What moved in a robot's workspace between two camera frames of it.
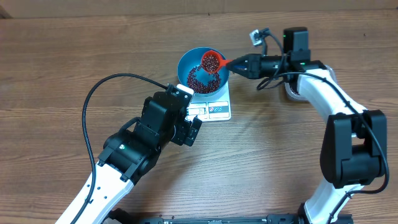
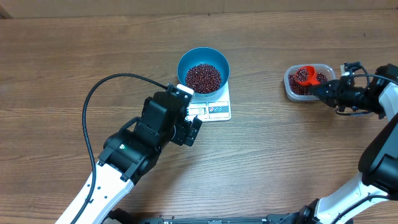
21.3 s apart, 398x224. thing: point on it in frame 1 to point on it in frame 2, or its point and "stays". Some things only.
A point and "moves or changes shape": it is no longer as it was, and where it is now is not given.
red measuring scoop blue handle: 212,61 moves or changes shape
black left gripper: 184,136 stays
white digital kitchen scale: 215,107 stays
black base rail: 121,216 stays
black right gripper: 249,65 to 333,93
